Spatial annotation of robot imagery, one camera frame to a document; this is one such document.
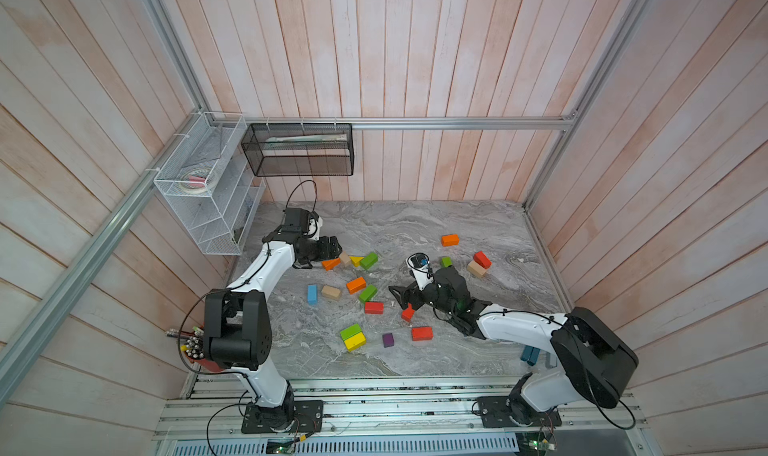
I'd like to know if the red block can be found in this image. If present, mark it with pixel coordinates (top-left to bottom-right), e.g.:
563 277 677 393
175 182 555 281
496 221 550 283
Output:
411 326 434 341
401 304 415 323
364 301 384 315
473 251 492 269

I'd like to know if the long orange block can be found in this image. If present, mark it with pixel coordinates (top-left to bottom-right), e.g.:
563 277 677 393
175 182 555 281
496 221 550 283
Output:
321 258 341 271

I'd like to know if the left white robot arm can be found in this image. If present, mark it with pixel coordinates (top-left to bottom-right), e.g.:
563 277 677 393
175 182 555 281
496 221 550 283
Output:
203 208 342 432

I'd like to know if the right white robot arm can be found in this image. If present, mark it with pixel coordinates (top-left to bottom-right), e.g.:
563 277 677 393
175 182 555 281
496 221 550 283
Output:
389 267 639 426

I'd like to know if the red block beside green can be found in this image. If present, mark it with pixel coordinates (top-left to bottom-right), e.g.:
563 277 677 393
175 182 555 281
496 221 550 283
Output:
364 301 384 315

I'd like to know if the light blue block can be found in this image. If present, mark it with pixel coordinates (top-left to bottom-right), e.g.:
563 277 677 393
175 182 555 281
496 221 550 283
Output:
307 285 318 305

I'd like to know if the middle orange block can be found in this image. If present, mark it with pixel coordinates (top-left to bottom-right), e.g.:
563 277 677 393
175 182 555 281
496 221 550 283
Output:
346 277 367 294

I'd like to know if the small natural wood block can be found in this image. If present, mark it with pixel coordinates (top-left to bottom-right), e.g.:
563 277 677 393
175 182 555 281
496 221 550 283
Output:
321 285 342 301

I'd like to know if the purple cube block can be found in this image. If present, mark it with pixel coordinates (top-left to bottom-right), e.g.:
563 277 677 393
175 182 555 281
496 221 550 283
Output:
382 333 395 348

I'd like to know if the right natural wood block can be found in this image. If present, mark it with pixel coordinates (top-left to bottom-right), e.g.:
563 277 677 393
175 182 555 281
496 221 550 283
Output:
467 261 487 278

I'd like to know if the far orange block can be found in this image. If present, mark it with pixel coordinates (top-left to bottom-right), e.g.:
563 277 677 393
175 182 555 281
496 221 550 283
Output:
441 234 460 247

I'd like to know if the front yellow block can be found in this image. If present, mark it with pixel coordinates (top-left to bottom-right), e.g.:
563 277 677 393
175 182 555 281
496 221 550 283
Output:
344 332 367 352

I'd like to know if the teal stapler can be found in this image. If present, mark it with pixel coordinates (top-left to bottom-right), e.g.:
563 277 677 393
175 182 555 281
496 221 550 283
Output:
520 346 540 366

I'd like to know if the red pen holder cup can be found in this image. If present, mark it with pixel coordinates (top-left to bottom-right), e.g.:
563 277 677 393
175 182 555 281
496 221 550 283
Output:
166 326 225 374

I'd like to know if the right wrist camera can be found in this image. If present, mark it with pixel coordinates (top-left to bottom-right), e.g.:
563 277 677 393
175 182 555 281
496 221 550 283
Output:
406 252 434 290

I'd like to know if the black wire mesh basket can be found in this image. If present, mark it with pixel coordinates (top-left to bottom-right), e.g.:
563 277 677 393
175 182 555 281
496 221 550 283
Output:
241 123 355 177

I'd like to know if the white wire mesh shelf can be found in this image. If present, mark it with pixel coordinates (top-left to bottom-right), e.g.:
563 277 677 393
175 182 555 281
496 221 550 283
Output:
154 112 264 256

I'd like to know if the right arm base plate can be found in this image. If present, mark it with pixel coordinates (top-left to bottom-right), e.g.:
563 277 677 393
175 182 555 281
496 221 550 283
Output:
472 396 562 429

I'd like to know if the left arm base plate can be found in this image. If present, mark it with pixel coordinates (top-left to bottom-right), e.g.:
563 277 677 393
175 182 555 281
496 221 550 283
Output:
241 400 324 435

